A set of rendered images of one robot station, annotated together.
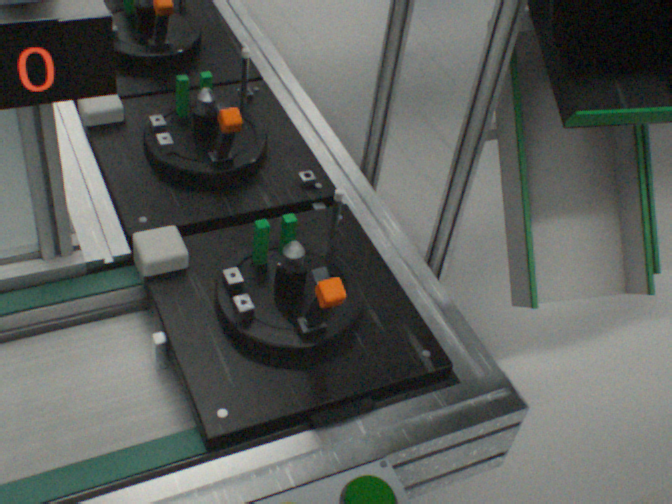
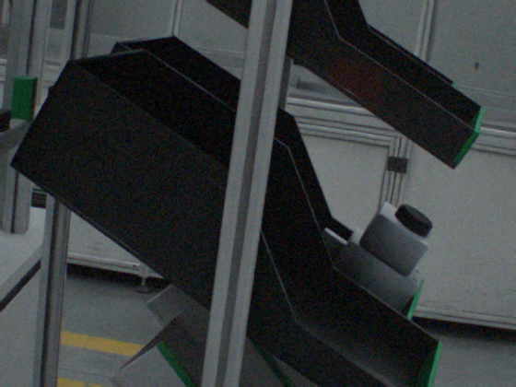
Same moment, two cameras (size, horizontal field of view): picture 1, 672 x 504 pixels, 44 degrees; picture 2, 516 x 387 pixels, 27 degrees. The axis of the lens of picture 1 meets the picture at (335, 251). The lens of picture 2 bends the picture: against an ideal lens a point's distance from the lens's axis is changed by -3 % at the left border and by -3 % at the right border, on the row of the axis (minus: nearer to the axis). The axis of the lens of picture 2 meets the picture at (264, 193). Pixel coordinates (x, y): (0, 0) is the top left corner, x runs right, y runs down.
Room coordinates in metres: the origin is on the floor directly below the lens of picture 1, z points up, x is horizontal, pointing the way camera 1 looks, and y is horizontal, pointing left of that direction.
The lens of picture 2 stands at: (0.37, 0.36, 1.44)
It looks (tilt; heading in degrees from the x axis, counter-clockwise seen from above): 12 degrees down; 302
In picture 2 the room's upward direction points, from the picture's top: 8 degrees clockwise
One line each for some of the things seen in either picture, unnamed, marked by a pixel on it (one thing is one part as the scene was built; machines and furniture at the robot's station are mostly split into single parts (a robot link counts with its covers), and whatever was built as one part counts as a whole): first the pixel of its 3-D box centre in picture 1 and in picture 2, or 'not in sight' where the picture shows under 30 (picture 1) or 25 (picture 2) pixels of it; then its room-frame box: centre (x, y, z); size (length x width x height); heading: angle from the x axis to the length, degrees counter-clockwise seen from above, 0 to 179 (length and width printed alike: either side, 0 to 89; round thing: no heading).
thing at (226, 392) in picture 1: (286, 309); not in sight; (0.54, 0.04, 0.96); 0.24 x 0.24 x 0.02; 31
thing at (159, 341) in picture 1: (160, 351); not in sight; (0.48, 0.15, 0.95); 0.01 x 0.01 x 0.04; 31
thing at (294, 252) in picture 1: (293, 253); not in sight; (0.54, 0.04, 1.04); 0.02 x 0.02 x 0.03
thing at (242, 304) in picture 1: (243, 307); not in sight; (0.50, 0.07, 1.00); 0.02 x 0.01 x 0.02; 31
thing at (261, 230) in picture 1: (260, 242); not in sight; (0.57, 0.07, 1.01); 0.01 x 0.01 x 0.05; 31
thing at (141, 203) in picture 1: (205, 117); not in sight; (0.76, 0.17, 1.01); 0.24 x 0.24 x 0.13; 31
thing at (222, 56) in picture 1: (147, 11); not in sight; (0.97, 0.30, 1.01); 0.24 x 0.24 x 0.13; 31
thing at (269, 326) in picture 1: (288, 296); not in sight; (0.54, 0.04, 0.98); 0.14 x 0.14 x 0.02
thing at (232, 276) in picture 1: (232, 280); not in sight; (0.54, 0.09, 1.00); 0.02 x 0.01 x 0.02; 31
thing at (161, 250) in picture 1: (160, 256); not in sight; (0.58, 0.17, 0.97); 0.05 x 0.05 x 0.04; 31
